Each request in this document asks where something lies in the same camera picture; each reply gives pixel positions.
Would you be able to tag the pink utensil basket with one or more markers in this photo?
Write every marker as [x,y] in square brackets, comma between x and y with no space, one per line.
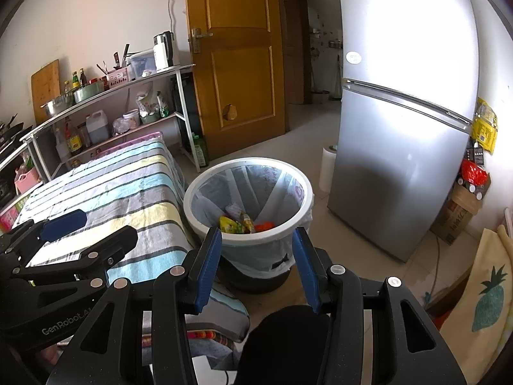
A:
[117,79]

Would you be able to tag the steel bowl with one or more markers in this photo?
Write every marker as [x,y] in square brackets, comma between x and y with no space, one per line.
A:
[58,106]

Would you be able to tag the white paper roll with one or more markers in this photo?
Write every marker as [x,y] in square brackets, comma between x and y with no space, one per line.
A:
[329,168]

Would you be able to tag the wooden cutting board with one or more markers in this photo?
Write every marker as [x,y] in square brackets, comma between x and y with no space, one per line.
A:
[45,84]

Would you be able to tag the wooden door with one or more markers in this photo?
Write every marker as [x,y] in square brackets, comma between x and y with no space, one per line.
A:
[236,80]

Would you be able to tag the white electric kettle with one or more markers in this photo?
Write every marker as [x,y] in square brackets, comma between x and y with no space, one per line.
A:
[162,54]

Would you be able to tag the pink woven basket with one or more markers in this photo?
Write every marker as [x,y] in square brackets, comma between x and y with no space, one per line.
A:
[27,180]

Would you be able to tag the green label sauce bottle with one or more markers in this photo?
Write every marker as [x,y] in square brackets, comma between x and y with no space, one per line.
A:
[75,81]

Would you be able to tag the dark sauce bottle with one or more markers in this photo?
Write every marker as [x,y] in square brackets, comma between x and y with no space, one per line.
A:
[83,77]

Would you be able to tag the yellow hanging packet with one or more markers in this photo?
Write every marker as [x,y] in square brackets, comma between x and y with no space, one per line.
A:
[485,128]

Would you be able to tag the wooden door frame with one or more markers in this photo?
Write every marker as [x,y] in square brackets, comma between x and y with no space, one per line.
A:
[304,48]

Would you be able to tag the bunch of white bags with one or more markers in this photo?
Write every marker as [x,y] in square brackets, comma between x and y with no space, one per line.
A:
[146,104]

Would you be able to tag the person's dark clothed leg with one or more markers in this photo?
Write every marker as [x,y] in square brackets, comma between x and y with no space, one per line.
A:
[280,349]

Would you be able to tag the large white shelf rack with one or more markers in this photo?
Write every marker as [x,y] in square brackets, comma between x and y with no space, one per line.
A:
[132,82]

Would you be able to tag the multicoloured striped cloth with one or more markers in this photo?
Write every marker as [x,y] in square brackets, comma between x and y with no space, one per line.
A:
[200,335]

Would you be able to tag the yellow snack wrapper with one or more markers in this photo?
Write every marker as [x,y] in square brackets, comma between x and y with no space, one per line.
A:
[230,224]

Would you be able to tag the black packet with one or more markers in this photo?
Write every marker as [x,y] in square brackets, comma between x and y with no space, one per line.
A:
[475,155]

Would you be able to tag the cream pineapple print bag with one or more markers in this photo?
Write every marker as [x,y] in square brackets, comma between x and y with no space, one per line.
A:
[481,329]

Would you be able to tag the silver refrigerator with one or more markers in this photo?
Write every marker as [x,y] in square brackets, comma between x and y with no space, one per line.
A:
[400,128]

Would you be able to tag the small grey shelf rack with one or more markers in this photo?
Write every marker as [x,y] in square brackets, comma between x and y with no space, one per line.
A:
[18,141]

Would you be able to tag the crumpled plastic bag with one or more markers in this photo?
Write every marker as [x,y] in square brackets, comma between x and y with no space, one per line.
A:
[120,127]

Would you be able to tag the clear plastic storage box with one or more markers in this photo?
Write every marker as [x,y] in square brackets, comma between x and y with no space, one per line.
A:
[140,66]

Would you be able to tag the pale green pot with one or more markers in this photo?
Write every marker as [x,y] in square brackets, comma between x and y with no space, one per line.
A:
[89,93]

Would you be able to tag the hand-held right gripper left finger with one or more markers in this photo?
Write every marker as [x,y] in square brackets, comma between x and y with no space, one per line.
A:
[208,264]

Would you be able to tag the black frying pan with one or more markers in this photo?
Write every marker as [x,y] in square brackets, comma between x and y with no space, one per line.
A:
[12,130]

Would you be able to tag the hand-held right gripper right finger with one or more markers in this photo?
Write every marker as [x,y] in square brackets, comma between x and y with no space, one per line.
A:
[302,268]

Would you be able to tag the green plastic bottle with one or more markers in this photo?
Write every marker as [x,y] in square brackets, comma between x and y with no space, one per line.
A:
[200,152]

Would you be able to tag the brown cardboard box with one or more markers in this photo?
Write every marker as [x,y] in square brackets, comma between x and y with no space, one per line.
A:
[453,216]

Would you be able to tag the white rimmed trash bin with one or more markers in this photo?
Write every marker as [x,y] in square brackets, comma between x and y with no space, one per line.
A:
[260,184]

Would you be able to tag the bundle of chopsticks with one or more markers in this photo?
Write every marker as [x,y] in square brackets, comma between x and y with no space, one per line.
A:
[102,69]

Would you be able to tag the clear plastic bottle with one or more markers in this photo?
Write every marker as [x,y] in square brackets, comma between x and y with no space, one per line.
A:
[61,146]

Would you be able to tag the white plastic tub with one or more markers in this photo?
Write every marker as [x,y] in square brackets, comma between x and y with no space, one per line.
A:
[131,118]

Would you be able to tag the kitchen knife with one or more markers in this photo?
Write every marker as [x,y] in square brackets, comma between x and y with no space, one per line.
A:
[125,56]
[116,61]

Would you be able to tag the green bowl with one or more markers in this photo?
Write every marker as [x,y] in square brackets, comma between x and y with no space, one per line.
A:
[150,119]

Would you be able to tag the glossy red bag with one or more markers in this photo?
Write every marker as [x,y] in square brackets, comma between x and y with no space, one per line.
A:
[473,173]

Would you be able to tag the yellow label oil bottle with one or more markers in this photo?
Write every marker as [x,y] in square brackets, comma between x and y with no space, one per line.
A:
[74,142]

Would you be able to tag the green packet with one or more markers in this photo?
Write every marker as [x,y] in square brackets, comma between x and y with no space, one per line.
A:
[163,106]

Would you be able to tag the white jerrycan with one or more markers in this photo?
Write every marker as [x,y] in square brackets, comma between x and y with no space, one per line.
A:
[98,130]

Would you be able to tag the printed cardboard box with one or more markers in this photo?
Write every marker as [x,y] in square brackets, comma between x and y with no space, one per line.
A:
[8,218]

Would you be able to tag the small yellow cap bottle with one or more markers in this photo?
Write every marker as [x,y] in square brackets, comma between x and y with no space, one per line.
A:
[66,88]

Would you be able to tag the striped tablecloth table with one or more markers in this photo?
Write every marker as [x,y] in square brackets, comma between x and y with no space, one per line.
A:
[120,184]

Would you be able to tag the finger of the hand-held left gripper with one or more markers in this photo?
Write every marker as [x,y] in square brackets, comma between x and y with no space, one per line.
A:
[112,244]
[64,220]

